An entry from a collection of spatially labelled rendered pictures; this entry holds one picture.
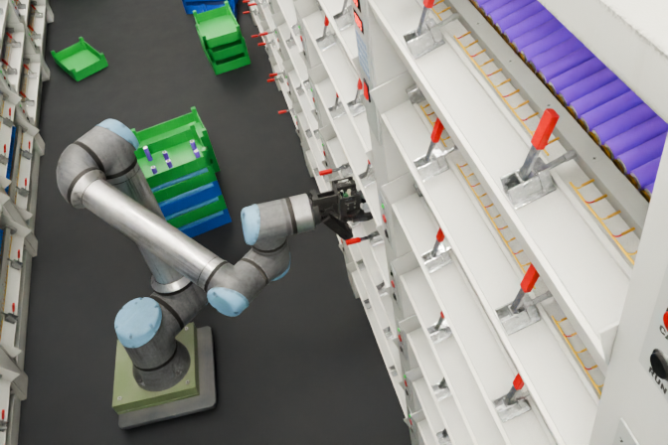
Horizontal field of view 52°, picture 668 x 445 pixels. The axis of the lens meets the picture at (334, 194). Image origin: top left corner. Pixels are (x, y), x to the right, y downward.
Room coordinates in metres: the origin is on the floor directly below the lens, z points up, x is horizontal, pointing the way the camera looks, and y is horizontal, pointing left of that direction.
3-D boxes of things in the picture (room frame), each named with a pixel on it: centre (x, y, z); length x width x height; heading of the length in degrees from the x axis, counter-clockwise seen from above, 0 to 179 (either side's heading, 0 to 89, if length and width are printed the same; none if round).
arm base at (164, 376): (1.35, 0.67, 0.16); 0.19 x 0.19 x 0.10
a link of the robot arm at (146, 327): (1.36, 0.66, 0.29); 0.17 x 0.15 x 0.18; 138
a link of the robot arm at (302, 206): (1.18, 0.08, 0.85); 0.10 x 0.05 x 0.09; 7
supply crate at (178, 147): (2.12, 0.61, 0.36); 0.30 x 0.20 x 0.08; 106
